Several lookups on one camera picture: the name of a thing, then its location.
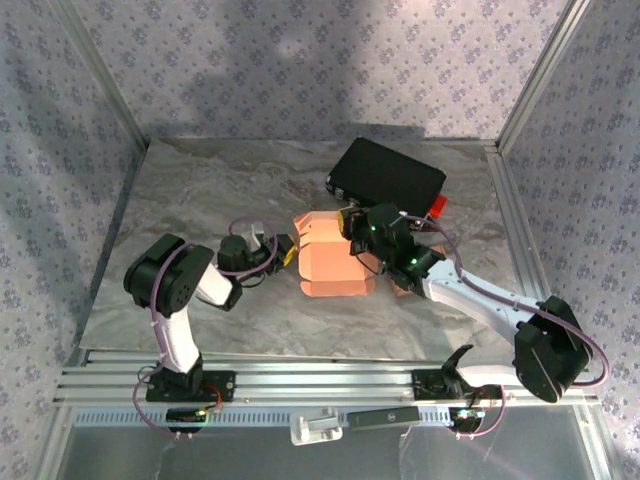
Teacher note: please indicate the dark red triangle tag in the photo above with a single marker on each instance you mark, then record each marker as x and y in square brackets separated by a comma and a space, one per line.
[430, 225]

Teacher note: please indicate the aluminium side rail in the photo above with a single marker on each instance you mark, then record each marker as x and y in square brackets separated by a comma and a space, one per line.
[520, 240]

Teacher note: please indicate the black carrying case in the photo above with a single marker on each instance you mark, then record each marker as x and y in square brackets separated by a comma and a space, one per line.
[385, 170]

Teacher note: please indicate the aluminium mounting rail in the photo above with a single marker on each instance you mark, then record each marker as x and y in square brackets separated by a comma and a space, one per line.
[325, 380]

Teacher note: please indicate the small red block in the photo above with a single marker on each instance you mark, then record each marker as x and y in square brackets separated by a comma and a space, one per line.
[439, 206]

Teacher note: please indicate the small black circuit board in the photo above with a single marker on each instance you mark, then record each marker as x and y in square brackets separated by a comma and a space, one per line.
[465, 417]
[185, 416]

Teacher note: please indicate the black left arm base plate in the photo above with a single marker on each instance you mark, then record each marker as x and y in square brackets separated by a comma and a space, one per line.
[225, 385]

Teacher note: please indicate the aluminium frame post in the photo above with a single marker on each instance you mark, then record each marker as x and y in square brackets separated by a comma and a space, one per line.
[545, 75]

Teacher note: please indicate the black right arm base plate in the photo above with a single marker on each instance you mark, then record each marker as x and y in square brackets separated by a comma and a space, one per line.
[430, 385]

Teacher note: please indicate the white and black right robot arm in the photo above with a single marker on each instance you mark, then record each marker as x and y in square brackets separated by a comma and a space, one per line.
[475, 300]

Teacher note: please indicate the brown paper box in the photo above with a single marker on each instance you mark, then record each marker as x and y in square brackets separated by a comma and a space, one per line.
[330, 265]
[400, 291]

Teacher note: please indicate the chrome case latch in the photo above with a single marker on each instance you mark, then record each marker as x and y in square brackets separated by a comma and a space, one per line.
[340, 192]

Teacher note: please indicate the dark grey flat bar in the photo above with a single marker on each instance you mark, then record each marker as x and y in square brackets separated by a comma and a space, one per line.
[385, 419]

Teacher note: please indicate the dark grey side rail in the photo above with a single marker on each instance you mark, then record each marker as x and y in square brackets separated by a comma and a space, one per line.
[115, 235]

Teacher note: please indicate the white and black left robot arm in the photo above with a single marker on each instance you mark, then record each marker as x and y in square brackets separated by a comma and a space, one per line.
[172, 340]

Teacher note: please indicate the white plastic bracket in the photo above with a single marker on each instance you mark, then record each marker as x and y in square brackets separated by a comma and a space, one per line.
[315, 430]

